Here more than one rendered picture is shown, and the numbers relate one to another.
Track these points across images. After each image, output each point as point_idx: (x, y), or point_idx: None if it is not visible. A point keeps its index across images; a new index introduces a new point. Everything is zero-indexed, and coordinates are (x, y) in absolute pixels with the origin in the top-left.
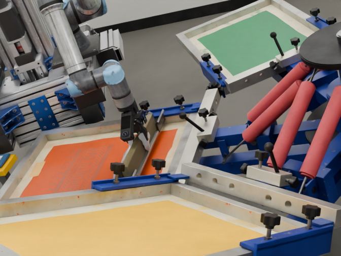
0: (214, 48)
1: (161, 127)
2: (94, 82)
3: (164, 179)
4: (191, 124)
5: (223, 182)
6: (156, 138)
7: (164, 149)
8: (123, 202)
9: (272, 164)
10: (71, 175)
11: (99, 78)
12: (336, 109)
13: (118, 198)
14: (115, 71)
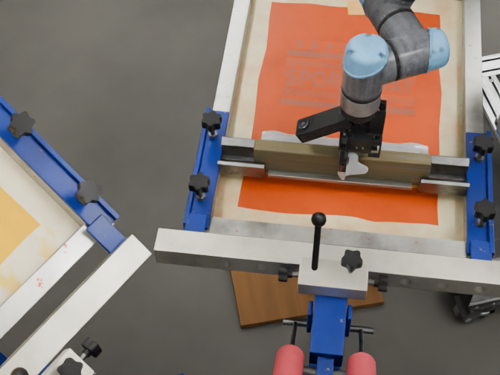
0: None
1: (433, 192)
2: (378, 27)
3: (85, 210)
4: (419, 247)
5: (56, 310)
6: (387, 187)
7: (369, 209)
8: None
9: None
10: (331, 66)
11: (384, 33)
12: None
13: (1, 145)
14: (353, 56)
